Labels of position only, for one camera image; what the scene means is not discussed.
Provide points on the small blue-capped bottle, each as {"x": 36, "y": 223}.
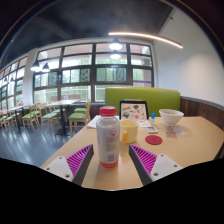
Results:
{"x": 152, "y": 118}

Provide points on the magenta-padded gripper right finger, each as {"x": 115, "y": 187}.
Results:
{"x": 146, "y": 160}

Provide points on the long curved ceiling light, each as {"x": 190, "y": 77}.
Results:
{"x": 150, "y": 36}

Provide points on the large light wooden dining table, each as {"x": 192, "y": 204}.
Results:
{"x": 61, "y": 102}

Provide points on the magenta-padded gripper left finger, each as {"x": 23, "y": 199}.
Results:
{"x": 77, "y": 160}

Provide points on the white paper booklet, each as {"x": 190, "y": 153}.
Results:
{"x": 93, "y": 122}

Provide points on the pale yellow mug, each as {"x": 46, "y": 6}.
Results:
{"x": 130, "y": 131}

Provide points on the hanging pendant lamps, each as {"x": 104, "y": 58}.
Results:
{"x": 115, "y": 45}

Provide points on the black laptop with stickers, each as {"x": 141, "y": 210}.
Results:
{"x": 134, "y": 110}

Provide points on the wooden chairs with green seats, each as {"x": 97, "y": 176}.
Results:
{"x": 50, "y": 116}

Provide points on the small white handheld device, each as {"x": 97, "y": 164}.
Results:
{"x": 151, "y": 129}

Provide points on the flat round red coaster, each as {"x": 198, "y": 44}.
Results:
{"x": 153, "y": 139}

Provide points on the white ceramic bowl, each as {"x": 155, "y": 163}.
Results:
{"x": 171, "y": 117}

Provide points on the small light wooden dining table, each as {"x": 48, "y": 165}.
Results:
{"x": 17, "y": 107}

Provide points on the colourful printed sheet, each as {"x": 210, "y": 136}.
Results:
{"x": 144, "y": 123}

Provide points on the clear red-capped drink bottle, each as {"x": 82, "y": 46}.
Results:
{"x": 108, "y": 140}

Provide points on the green upholstered bench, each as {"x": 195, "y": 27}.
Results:
{"x": 163, "y": 98}

